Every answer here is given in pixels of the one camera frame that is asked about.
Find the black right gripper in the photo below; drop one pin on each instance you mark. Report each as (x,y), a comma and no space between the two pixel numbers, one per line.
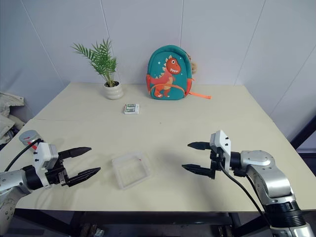
(215,164)

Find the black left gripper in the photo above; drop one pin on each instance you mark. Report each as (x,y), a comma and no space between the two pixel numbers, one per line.
(55,175)

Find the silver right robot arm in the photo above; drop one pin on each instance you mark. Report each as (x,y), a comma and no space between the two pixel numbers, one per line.
(269,172)

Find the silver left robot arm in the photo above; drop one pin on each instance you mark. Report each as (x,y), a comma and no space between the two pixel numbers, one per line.
(14,181)

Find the clear plastic container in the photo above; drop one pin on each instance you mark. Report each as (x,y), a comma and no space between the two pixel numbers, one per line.
(132,170)

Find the small white green box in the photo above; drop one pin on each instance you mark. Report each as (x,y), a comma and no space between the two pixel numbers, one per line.
(131,108)

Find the grey round disc red mark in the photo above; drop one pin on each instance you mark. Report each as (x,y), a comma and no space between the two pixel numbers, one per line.
(28,136)

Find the white ribbed ceramic pot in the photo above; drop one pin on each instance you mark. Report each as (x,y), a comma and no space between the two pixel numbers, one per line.
(113,91)

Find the beige crumpled cloth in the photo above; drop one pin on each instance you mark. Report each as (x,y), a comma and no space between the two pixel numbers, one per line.
(7,111)

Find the teal dinosaur backpack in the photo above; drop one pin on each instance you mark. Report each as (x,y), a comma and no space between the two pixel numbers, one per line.
(168,74)

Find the brown plush pendant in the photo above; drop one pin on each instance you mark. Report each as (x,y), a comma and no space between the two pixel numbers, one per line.
(194,66)

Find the green palm plant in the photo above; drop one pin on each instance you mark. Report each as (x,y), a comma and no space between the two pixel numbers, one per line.
(103,60)

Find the black metal stand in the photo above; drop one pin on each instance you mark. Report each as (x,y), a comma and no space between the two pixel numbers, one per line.
(304,138)

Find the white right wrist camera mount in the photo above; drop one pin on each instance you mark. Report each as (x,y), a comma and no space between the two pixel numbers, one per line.
(219,142)

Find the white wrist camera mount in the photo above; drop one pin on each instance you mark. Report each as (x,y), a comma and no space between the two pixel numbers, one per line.
(43,153)
(219,142)

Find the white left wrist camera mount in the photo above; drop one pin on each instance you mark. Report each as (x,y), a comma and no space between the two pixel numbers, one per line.
(43,153)

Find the black table frame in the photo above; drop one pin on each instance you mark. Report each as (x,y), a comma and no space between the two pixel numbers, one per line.
(148,218)

